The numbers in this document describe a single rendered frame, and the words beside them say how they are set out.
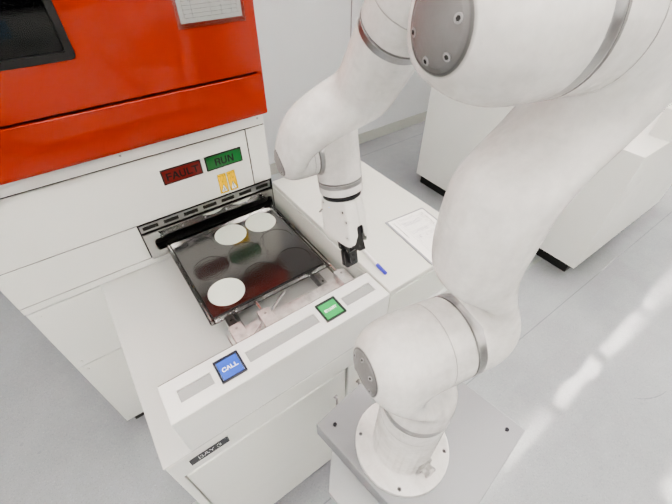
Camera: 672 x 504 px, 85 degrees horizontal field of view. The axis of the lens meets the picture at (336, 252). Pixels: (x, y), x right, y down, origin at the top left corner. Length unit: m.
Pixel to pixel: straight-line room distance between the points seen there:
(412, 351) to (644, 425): 1.85
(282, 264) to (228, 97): 0.48
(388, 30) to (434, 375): 0.39
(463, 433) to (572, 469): 1.12
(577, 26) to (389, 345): 0.35
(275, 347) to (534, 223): 0.64
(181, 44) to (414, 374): 0.88
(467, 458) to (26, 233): 1.16
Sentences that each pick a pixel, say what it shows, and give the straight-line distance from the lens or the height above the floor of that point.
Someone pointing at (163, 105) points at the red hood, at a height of 1.31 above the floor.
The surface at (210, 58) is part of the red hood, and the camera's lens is 1.07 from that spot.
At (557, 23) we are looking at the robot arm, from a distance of 0.24.
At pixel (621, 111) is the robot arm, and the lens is 0.35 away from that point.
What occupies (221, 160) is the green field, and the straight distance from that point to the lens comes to 1.21.
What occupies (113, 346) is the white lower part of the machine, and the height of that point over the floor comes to 0.54.
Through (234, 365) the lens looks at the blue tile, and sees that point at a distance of 0.84.
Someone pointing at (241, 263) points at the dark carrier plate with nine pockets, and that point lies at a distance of 1.12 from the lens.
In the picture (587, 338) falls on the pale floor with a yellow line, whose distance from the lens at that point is 2.40.
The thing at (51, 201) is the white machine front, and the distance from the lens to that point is 1.17.
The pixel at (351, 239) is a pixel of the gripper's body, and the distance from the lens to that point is 0.71.
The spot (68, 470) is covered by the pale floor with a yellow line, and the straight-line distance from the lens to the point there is 2.05.
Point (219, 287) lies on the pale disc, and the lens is 1.07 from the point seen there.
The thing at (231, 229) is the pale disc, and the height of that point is 0.90.
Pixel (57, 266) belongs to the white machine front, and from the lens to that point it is 1.28.
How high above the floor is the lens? 1.67
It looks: 44 degrees down
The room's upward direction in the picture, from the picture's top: straight up
